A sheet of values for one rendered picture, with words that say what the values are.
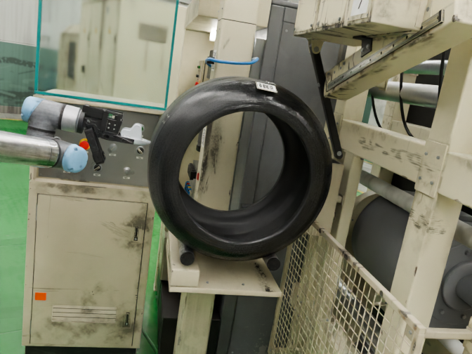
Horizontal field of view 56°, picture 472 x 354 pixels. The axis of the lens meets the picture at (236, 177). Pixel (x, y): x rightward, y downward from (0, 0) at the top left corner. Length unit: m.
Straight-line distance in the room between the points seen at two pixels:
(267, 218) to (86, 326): 1.12
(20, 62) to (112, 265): 8.32
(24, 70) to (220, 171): 8.75
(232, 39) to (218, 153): 0.42
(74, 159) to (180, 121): 0.30
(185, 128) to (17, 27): 9.14
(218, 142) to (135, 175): 0.55
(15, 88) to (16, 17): 1.37
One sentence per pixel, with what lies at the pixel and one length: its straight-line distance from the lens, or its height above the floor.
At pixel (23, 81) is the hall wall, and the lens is 10.27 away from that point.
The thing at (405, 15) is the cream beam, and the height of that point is 1.67.
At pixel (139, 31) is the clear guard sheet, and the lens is 2.01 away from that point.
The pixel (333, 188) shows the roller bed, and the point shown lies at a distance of 1.77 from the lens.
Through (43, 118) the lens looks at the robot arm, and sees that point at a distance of 1.37.
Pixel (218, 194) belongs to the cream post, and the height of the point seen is 1.01.
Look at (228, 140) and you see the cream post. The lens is 1.69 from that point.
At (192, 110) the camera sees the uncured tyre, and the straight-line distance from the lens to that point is 1.27.
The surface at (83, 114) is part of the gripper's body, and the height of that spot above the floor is 1.30.
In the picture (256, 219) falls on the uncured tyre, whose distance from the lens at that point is 1.65.
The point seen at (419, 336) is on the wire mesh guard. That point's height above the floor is 0.98.
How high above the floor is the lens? 1.47
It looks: 13 degrees down
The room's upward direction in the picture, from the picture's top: 9 degrees clockwise
